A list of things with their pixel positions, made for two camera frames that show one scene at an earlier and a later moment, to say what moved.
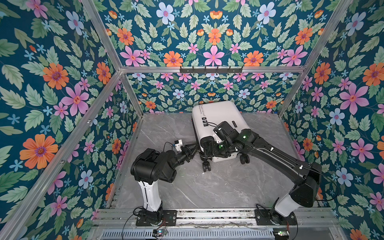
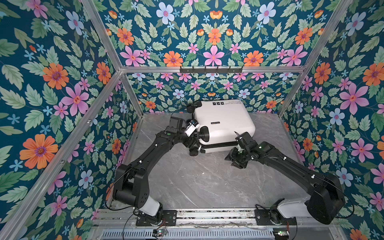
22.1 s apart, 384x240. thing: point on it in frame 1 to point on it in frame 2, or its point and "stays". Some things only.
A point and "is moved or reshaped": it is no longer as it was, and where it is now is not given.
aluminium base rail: x=121 y=218 stays
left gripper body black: x=182 y=157 to x=183 y=137
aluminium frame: x=22 y=204 stays
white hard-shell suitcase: x=244 y=159 is moved or reshaped
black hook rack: x=211 y=70 stays
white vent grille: x=195 y=234 stays
